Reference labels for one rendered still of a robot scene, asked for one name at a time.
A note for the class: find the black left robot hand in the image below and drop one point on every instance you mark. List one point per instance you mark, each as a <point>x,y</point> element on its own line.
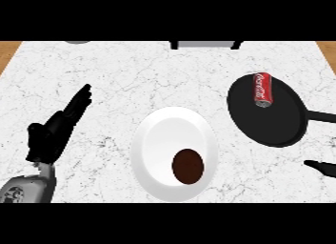
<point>51,133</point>

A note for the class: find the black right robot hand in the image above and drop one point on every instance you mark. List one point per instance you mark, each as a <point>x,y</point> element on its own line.
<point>332,169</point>

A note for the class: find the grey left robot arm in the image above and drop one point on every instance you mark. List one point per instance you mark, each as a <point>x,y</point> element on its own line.
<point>28,187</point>

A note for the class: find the black frying pan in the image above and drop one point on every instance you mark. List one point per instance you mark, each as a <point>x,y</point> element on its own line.
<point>269,111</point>

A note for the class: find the white oval plate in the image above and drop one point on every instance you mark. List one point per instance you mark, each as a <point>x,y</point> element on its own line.
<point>175,152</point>

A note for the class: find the red soda can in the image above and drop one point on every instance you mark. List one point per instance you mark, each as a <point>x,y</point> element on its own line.
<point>263,89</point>

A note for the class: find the dark brown can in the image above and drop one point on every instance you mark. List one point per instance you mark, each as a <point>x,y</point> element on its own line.
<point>188,166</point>

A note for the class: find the grey round object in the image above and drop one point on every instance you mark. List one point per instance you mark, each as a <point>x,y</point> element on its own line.
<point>79,42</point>

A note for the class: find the grey appliance with black legs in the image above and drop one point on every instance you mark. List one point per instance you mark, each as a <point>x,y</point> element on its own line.
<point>206,44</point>

